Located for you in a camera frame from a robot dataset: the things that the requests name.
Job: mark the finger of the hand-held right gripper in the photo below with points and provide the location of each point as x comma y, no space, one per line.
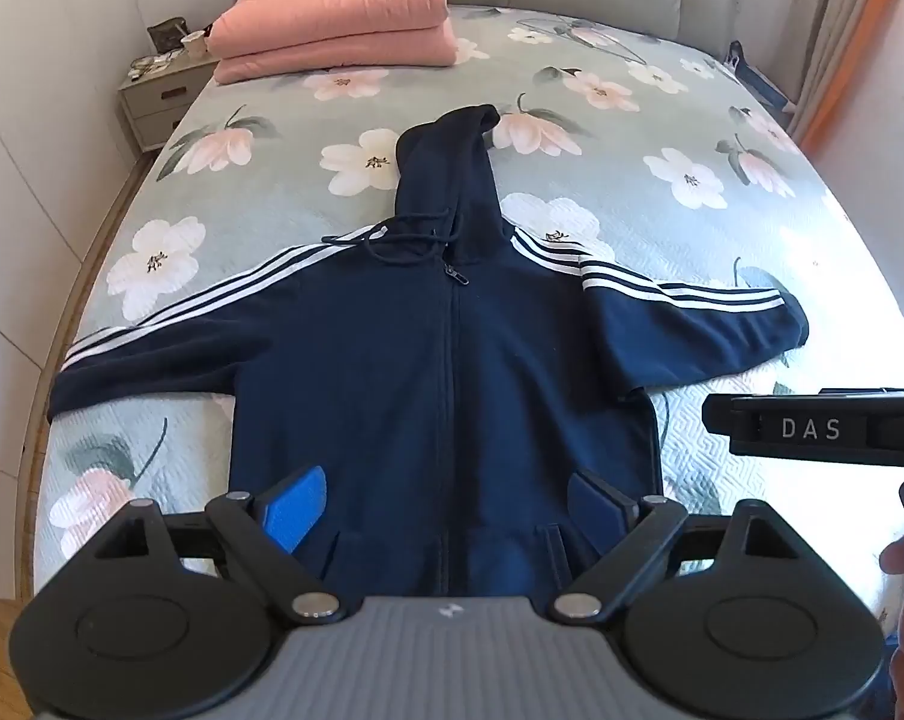
729,412

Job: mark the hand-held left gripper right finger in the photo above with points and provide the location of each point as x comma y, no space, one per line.
602,510

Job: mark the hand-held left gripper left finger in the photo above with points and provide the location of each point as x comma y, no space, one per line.
294,510

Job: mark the navy striped zip hoodie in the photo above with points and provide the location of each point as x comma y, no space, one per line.
437,360

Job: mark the dark blue bedside object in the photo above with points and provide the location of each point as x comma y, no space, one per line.
756,79

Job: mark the bed with floral bedspread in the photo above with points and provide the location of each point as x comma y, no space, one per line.
287,157

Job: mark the beige curtain with orange edge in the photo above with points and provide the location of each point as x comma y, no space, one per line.
846,37

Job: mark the grey nightstand with drawers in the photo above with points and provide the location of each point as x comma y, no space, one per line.
163,94

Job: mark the white cup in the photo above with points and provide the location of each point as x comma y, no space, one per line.
195,43

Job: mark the white wardrobe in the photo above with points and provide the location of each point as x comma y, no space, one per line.
39,90

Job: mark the folded pink quilt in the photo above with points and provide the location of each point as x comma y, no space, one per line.
339,11

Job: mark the dark picture frame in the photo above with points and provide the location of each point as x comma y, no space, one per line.
165,34

